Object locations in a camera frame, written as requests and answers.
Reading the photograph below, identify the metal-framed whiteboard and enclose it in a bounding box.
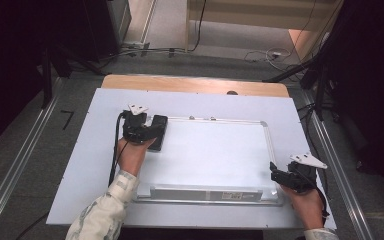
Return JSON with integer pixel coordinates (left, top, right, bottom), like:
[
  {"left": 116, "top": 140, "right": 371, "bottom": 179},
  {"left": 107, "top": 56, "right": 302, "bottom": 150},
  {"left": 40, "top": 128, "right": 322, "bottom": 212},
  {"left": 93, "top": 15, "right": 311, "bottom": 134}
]
[{"left": 132, "top": 115, "right": 285, "bottom": 206}]

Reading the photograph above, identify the black metal stand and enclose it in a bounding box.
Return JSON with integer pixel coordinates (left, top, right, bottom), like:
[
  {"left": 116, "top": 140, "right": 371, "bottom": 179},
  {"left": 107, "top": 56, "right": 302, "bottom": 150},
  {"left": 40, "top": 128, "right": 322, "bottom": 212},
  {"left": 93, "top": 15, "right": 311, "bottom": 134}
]
[
  {"left": 261, "top": 29, "right": 339, "bottom": 122},
  {"left": 40, "top": 43, "right": 108, "bottom": 110}
]

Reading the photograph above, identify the right hand-held gripper cable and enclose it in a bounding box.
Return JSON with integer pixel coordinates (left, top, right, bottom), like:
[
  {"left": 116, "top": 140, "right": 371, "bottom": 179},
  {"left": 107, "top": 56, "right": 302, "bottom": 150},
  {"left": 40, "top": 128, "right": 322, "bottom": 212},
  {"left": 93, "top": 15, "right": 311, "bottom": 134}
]
[{"left": 298, "top": 168, "right": 331, "bottom": 222}]

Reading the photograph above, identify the dark cabinet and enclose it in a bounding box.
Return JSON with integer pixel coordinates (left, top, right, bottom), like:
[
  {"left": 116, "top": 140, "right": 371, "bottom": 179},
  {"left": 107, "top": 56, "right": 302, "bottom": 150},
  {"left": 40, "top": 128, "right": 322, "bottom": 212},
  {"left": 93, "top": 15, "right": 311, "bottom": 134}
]
[{"left": 56, "top": 0, "right": 133, "bottom": 64}]

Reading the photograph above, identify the black whiteboard eraser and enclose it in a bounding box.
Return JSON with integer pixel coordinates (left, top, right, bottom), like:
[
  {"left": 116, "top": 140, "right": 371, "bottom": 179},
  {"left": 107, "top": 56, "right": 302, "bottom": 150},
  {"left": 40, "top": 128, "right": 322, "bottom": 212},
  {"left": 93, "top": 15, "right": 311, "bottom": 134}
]
[{"left": 147, "top": 114, "right": 169, "bottom": 153}]

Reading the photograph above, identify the person's right hand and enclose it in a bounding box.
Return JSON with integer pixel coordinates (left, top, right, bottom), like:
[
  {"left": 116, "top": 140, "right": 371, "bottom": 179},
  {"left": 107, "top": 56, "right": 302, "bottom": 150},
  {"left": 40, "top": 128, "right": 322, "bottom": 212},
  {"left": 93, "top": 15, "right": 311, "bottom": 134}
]
[{"left": 279, "top": 183, "right": 325, "bottom": 232}]

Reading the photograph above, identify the hand-held gripper cable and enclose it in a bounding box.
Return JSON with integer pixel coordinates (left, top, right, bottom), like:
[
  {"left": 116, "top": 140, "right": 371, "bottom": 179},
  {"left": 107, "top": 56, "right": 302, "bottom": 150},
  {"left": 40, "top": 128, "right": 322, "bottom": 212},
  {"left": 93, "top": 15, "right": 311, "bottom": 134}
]
[
  {"left": 298, "top": 168, "right": 331, "bottom": 222},
  {"left": 107, "top": 110, "right": 130, "bottom": 188}
]

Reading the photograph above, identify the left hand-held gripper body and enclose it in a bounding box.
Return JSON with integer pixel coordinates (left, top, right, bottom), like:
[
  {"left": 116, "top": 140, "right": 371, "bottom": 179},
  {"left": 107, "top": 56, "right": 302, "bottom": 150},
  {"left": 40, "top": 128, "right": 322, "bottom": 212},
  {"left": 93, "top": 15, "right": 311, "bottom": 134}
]
[{"left": 121, "top": 103, "right": 152, "bottom": 145}]

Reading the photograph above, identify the grey power strip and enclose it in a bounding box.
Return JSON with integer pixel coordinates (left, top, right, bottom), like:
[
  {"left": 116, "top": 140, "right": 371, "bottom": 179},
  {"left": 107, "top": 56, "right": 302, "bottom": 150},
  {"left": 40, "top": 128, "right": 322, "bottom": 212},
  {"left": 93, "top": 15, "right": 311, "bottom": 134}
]
[{"left": 121, "top": 40, "right": 152, "bottom": 57}]

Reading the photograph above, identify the beige wooden shelf unit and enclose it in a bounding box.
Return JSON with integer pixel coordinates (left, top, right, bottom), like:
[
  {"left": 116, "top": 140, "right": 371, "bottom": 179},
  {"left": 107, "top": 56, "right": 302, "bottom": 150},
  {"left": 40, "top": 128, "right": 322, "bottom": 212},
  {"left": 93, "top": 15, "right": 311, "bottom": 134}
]
[{"left": 183, "top": 0, "right": 345, "bottom": 62}]

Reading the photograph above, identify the white floor cable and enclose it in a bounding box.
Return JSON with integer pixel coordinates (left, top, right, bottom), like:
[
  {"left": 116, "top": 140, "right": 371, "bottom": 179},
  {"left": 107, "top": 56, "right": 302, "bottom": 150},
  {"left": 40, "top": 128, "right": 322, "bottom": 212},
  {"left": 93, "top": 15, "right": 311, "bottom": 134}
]
[{"left": 243, "top": 47, "right": 294, "bottom": 72}]

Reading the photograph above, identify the left hand-held gripper cable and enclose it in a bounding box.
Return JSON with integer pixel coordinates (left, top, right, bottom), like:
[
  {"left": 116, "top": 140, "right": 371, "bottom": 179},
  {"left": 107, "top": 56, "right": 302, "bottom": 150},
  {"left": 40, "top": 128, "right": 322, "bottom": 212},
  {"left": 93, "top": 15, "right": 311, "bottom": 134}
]
[{"left": 107, "top": 110, "right": 130, "bottom": 188}]

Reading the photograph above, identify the black hanging cable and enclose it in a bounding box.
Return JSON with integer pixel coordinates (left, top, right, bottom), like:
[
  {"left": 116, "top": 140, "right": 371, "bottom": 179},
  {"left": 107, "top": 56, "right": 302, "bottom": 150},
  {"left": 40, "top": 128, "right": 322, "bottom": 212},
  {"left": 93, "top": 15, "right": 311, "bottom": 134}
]
[{"left": 187, "top": 0, "right": 209, "bottom": 53}]

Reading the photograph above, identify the metal floor rail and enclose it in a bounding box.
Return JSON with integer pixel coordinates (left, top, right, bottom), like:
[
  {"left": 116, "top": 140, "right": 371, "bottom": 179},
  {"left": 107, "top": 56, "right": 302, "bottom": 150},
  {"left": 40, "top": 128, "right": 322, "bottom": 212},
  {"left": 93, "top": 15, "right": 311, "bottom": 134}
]
[
  {"left": 300, "top": 89, "right": 377, "bottom": 240},
  {"left": 0, "top": 75, "right": 65, "bottom": 240}
]

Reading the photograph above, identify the large white table cover board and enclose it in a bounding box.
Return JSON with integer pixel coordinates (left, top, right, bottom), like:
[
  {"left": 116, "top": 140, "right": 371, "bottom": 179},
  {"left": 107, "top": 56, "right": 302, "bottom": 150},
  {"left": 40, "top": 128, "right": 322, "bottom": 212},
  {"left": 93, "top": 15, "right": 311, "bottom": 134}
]
[{"left": 45, "top": 87, "right": 338, "bottom": 232}]

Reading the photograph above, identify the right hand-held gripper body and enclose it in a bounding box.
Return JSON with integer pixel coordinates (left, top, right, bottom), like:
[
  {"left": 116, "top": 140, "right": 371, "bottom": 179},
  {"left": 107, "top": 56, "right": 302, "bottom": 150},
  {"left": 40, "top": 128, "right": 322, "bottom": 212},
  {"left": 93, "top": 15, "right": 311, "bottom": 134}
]
[{"left": 286, "top": 152, "right": 329, "bottom": 194}]

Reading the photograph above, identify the wooden table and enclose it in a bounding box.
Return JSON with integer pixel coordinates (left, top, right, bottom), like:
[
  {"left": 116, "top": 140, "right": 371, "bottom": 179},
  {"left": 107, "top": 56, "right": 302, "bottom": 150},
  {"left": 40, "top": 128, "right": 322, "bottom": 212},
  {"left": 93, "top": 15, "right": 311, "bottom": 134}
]
[{"left": 100, "top": 73, "right": 291, "bottom": 99}]

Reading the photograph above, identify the grey floor cable bundle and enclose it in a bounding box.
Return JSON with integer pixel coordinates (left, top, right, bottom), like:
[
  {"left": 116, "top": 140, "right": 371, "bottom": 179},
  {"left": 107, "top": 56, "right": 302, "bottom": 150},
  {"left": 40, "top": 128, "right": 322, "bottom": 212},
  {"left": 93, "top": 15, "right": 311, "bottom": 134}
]
[{"left": 99, "top": 45, "right": 189, "bottom": 68}]

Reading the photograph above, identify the person's left hand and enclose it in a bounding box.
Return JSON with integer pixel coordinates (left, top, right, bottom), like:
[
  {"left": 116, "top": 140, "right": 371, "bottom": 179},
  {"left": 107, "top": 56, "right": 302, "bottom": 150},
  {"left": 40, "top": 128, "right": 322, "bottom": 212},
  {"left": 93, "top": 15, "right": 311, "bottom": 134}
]
[{"left": 116, "top": 136, "right": 157, "bottom": 178}]

